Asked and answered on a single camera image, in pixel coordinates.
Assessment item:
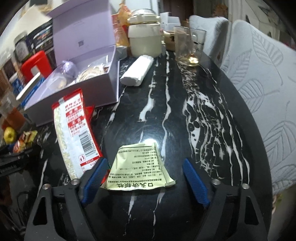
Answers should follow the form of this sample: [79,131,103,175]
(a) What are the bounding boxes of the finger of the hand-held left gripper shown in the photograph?
[0,145,39,161]

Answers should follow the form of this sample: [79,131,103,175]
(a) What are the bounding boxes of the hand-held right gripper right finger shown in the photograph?
[182,158,271,241]

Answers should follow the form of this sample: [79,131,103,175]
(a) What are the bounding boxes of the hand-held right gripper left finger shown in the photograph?
[24,158,109,241]

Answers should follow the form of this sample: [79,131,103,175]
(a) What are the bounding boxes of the brown red snack packet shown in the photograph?
[13,130,38,153]

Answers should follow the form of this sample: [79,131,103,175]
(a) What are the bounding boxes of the pale green sachet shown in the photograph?
[105,142,177,192]

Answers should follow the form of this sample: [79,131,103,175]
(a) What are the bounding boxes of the red white long packet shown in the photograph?
[51,88,103,180]

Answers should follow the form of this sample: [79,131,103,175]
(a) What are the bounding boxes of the clear zip bag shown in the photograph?
[46,70,70,90]

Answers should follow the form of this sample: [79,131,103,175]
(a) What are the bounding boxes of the purple drawstring pouch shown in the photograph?
[58,60,77,78]

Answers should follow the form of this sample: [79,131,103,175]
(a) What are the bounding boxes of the lavender gift box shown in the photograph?
[23,0,120,127]

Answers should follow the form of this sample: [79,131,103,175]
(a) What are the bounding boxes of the yellow fruit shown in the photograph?
[3,127,17,143]

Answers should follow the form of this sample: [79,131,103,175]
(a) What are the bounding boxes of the orange contents jar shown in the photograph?
[0,93,26,130]

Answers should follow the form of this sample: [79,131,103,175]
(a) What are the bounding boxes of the blue white carton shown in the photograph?
[16,73,47,109]

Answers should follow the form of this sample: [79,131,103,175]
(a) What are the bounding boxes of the red container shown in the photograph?
[20,50,50,82]

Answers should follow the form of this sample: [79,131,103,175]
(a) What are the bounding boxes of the dark label tea jar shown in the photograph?
[14,32,29,62]

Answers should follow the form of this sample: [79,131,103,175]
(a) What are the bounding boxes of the leaf pattern chair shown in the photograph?
[188,15,229,63]
[220,20,296,202]

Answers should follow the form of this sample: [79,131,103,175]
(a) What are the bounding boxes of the white wrapped roll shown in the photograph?
[120,55,154,87]

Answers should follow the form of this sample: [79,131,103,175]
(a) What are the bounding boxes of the black coffee bag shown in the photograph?
[26,20,55,54]

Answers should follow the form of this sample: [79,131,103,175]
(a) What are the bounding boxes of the glass cup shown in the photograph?
[173,26,206,67]

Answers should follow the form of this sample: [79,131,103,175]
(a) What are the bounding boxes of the brown mug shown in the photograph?
[163,30,176,50]

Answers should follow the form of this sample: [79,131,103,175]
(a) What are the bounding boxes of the cream thermos jug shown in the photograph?
[127,9,162,57]

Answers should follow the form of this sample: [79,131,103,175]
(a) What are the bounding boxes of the orange snack bag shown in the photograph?
[112,5,130,47]

